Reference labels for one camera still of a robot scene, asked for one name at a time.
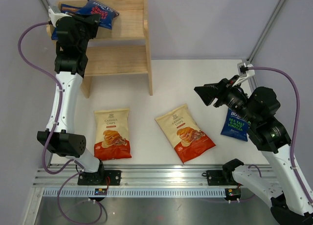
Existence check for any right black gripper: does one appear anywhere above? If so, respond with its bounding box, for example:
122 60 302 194
195 75 258 126

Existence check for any blue Burts chilli bag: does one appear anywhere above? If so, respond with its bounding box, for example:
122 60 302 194
49 3 81 41

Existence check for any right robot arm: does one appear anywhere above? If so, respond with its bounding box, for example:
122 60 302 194
194 75 313 225

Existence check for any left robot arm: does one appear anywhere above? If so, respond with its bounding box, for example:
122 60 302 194
37 14 106 185

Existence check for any wooden two-tier shelf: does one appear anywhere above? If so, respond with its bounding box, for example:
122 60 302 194
45 0 154 99

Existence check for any right cassava chips bag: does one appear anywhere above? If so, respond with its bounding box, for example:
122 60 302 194
155 104 216 163

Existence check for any cassava chips bag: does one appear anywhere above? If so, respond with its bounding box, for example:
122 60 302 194
155 104 216 163
94 108 132 160

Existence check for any left cassava chips bag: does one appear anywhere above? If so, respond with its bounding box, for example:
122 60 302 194
94 108 132 160

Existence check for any Burts sea salt vinegar bag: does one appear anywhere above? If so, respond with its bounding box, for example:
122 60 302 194
221 109 249 142

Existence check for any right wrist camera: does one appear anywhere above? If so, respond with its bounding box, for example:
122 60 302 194
233 62 255 86

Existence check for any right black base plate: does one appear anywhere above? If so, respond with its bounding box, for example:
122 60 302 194
201 170 241 187

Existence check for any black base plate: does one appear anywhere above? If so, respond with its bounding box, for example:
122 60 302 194
77 170 122 186
201 170 241 187

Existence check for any white slotted cable duct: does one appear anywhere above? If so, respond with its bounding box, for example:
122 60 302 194
43 187 226 198

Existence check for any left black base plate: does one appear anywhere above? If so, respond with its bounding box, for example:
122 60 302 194
77 170 122 186

